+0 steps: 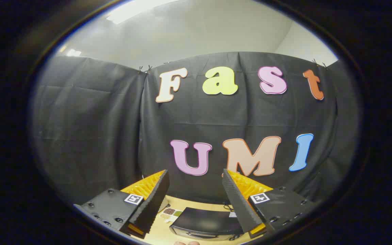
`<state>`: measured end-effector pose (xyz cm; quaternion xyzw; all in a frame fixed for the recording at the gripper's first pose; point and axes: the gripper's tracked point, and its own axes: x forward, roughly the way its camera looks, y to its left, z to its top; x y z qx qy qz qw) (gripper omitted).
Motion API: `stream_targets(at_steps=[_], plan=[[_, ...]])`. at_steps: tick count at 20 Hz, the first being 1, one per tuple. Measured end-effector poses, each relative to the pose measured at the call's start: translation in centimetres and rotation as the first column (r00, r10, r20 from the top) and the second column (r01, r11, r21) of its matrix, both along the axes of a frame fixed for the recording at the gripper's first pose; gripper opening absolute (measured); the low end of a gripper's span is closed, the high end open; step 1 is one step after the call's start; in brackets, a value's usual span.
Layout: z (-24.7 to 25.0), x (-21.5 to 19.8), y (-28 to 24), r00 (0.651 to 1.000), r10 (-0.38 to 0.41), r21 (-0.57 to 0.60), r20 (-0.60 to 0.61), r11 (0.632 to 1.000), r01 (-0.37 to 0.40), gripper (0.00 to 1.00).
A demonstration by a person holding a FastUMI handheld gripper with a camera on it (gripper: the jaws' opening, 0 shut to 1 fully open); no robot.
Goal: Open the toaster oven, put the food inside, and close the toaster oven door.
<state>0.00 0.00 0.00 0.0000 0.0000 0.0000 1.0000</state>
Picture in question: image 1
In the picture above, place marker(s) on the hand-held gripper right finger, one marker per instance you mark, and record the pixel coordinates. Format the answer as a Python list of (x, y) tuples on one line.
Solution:
[(238, 204)]

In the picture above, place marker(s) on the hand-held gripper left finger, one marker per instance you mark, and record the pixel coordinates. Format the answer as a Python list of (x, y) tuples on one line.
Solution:
[(150, 204)]

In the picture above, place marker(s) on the black toaster oven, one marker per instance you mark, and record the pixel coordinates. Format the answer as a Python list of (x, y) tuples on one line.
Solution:
[(204, 219)]

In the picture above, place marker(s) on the printed swatch card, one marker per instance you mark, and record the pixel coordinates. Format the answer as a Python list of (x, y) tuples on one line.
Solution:
[(170, 213)]

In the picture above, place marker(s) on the black backdrop cloth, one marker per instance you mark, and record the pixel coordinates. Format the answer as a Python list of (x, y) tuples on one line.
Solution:
[(90, 136)]

